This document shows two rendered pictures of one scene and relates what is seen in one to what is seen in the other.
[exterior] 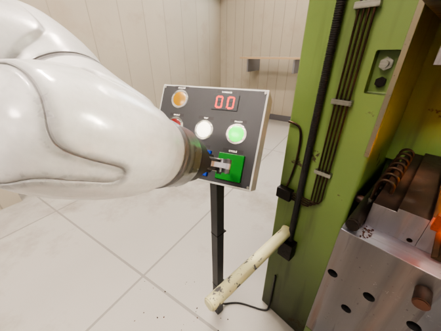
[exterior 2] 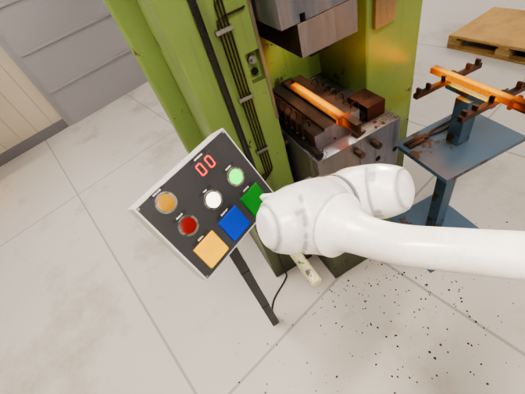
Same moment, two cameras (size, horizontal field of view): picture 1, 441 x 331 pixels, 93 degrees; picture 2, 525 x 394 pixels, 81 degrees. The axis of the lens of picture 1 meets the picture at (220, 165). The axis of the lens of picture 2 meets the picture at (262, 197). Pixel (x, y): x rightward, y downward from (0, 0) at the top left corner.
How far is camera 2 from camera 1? 0.67 m
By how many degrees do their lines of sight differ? 49
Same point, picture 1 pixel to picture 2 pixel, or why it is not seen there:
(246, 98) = (216, 148)
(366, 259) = (334, 163)
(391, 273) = (344, 157)
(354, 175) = (277, 134)
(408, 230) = (332, 134)
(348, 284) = not seen: hidden behind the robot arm
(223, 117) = (216, 176)
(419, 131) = not seen: hidden behind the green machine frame
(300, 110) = (217, 123)
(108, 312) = not seen: outside the picture
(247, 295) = (269, 289)
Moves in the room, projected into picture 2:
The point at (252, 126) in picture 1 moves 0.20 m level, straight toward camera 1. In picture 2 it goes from (239, 160) to (301, 169)
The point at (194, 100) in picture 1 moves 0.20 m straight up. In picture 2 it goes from (180, 189) to (141, 128)
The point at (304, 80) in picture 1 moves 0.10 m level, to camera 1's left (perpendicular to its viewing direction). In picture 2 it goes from (207, 100) to (194, 119)
